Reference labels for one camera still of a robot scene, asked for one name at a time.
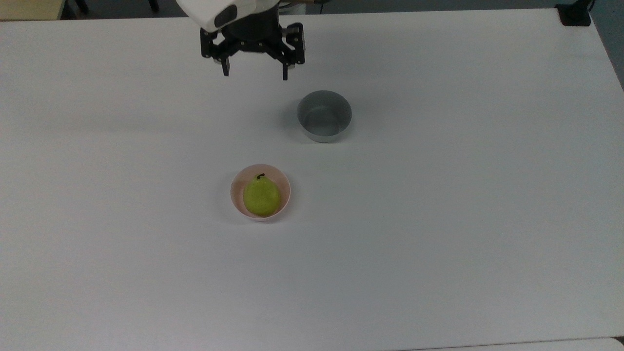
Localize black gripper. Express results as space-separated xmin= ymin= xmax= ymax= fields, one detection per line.
xmin=199 ymin=9 xmax=307 ymax=81

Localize green pear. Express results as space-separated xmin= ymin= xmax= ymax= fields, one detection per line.
xmin=242 ymin=173 xmax=282 ymax=218

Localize grey plastic bowl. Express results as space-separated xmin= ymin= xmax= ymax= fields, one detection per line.
xmin=296 ymin=90 xmax=353 ymax=144

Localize pink plastic bowl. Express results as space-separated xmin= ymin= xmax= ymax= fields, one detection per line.
xmin=230 ymin=164 xmax=292 ymax=223

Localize yellow wooden table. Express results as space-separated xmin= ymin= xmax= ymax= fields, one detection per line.
xmin=0 ymin=0 xmax=67 ymax=21

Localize black table clamp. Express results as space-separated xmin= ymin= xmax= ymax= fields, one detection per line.
xmin=555 ymin=0 xmax=595 ymax=27

